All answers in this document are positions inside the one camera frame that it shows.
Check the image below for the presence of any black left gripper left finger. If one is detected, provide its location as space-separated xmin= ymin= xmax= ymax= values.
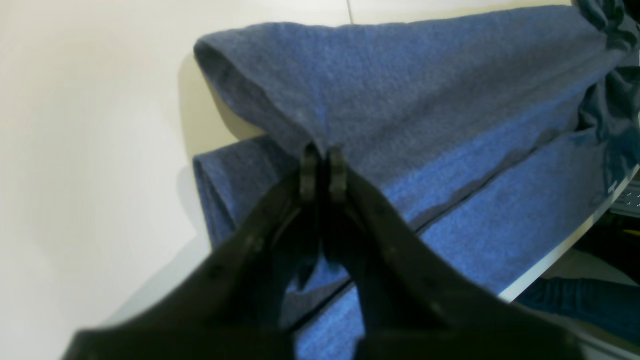
xmin=63 ymin=145 xmax=321 ymax=360

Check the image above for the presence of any blue grey T-shirt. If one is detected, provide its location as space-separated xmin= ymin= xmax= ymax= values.
xmin=192 ymin=0 xmax=640 ymax=360

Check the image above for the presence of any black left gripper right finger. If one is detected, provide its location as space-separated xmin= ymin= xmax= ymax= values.
xmin=327 ymin=148 xmax=585 ymax=360

